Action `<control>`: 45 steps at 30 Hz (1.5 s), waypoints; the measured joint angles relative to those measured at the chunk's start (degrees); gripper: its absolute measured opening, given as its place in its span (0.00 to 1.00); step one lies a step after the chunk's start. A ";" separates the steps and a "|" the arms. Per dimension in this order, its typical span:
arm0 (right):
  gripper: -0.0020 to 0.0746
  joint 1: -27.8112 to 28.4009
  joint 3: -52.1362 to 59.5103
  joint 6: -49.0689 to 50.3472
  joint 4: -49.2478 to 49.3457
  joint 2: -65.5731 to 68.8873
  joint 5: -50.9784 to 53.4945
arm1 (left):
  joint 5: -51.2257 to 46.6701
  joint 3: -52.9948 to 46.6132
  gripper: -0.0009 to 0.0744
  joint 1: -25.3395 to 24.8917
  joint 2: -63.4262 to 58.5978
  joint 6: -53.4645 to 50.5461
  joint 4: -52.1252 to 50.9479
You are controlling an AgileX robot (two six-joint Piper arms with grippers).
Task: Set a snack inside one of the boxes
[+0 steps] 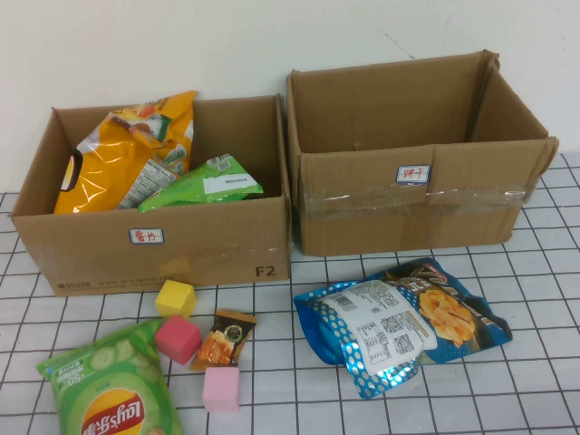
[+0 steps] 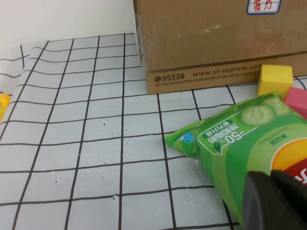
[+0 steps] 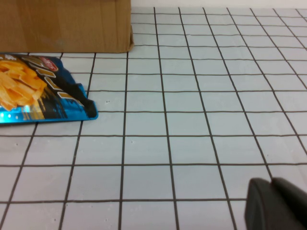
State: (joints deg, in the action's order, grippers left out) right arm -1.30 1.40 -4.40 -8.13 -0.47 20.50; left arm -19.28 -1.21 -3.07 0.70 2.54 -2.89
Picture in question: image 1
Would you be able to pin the red foam cube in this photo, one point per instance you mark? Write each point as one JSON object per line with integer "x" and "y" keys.
{"x": 179, "y": 340}

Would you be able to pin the green Lay's chips bag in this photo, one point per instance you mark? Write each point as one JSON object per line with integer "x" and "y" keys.
{"x": 113, "y": 385}

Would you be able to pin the taped cardboard box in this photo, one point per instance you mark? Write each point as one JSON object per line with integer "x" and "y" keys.
{"x": 362, "y": 217}

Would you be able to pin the white label with red writing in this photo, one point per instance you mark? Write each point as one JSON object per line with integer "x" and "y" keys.
{"x": 413, "y": 174}
{"x": 146, "y": 236}

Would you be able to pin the blue shrimp chips bag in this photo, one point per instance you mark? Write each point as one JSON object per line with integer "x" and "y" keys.
{"x": 376, "y": 326}

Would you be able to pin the yellow foam cube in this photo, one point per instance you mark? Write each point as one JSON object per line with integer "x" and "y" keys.
{"x": 174, "y": 301}

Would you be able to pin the pink foam cube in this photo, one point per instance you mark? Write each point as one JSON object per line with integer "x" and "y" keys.
{"x": 220, "y": 389}

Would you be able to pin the cardboard box with F2 print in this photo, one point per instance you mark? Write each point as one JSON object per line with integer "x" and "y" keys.
{"x": 204, "y": 244}

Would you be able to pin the small brown snack packet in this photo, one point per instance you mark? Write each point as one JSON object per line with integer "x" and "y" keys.
{"x": 222, "y": 340}

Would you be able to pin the yellow chips bag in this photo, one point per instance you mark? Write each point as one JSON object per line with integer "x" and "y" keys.
{"x": 104, "y": 181}

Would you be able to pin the small green snack bag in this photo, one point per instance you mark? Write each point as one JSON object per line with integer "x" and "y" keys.
{"x": 181, "y": 190}

